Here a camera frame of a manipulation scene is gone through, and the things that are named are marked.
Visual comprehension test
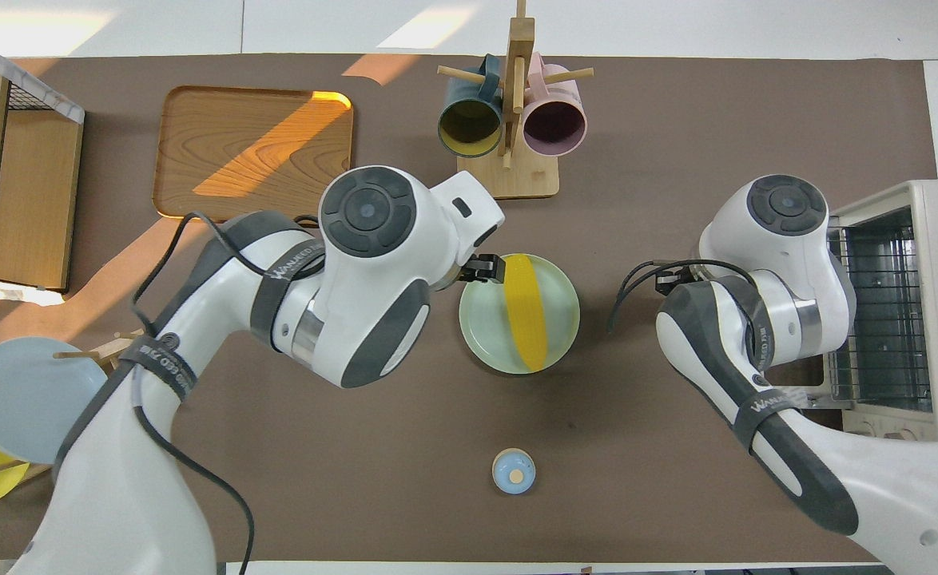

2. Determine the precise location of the dark blue mug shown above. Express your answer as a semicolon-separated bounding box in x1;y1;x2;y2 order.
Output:
437;54;506;159

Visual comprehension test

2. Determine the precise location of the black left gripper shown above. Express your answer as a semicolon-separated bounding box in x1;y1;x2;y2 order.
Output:
446;253;507;288

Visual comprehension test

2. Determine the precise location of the small blue call bell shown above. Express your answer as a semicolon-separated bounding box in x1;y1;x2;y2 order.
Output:
491;448;537;496

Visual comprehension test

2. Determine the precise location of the wire basket with white liner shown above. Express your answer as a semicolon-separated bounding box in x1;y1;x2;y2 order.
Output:
0;32;87;307

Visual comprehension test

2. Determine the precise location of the wooden serving tray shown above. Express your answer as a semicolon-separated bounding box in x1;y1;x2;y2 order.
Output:
152;85;356;221

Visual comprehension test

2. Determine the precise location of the pink mug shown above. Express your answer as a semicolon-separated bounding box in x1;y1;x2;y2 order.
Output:
521;53;589;158

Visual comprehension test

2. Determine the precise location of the pale green plate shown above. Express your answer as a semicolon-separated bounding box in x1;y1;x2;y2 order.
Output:
459;253;581;375

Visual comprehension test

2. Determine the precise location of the light blue plate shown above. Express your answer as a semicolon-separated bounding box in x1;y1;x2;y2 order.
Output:
0;336;111;466

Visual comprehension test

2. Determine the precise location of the orange-toned wooden board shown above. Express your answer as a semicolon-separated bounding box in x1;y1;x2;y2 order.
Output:
0;110;85;291

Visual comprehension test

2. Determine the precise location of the yellow corn cob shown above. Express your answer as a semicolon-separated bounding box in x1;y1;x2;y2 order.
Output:
503;254;550;374

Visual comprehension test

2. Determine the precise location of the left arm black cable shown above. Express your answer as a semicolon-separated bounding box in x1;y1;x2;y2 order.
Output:
131;211;256;575

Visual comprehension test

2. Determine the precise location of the wooden plate rack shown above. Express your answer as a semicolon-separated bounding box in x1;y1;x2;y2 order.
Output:
51;328;147;378

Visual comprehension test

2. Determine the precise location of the brown table mat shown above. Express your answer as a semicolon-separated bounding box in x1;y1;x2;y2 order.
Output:
0;54;938;563

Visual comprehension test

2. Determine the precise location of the wooden mug rack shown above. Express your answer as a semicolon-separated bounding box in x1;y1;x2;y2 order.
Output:
437;0;596;200

